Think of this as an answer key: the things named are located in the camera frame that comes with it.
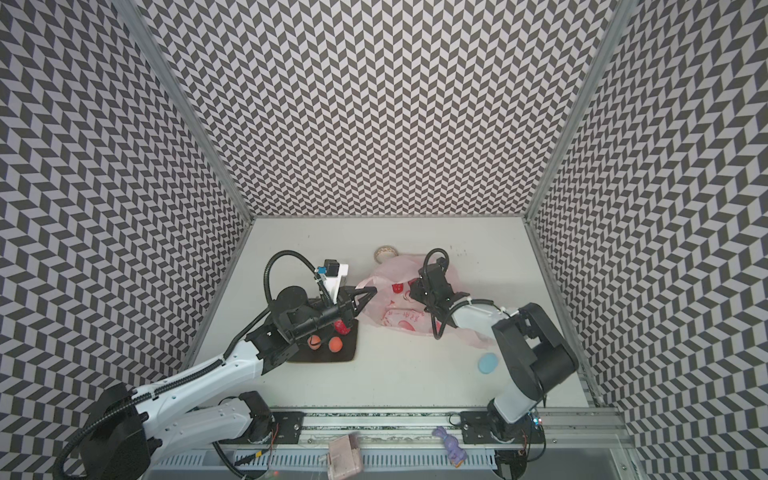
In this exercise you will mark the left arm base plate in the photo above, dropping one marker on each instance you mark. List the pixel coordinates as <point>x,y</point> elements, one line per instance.
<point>283,427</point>

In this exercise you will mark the red fake strawberry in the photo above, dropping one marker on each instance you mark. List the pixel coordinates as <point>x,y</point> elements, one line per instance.
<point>341,328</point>

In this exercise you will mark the pink small box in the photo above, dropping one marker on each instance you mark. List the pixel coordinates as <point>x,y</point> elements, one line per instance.
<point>344,458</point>

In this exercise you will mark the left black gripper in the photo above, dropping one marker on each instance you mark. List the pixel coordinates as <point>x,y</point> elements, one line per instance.
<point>347,304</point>

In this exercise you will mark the purple toy figure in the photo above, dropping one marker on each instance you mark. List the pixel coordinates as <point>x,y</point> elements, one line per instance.
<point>455,453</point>

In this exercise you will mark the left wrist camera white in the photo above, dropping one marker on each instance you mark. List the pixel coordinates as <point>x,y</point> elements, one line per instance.
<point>333,275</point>

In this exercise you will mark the light blue oval object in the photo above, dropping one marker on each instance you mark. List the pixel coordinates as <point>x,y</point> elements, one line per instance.
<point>487,363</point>

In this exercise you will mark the black rectangular tray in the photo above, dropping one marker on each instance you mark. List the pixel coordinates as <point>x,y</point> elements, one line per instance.
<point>324,355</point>

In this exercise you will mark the tape roll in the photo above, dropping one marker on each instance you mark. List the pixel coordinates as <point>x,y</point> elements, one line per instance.
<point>385,253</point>

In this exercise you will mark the pink plastic bag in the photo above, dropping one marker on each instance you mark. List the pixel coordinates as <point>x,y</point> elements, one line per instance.
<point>400,313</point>

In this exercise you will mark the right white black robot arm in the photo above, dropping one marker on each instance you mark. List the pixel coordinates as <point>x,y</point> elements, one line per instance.
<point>535,353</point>

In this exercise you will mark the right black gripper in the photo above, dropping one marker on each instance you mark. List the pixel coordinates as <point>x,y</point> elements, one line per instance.
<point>429,291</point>

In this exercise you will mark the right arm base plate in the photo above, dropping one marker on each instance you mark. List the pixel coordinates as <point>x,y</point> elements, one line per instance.
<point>482,427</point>

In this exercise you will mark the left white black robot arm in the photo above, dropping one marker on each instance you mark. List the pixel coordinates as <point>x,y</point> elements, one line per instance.
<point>129,430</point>

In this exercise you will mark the aluminium front rail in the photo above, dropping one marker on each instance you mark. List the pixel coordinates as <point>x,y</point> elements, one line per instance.
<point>394,428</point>

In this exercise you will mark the orange fake peach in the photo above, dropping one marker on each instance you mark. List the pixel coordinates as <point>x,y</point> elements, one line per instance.
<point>315,342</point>
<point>335,344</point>

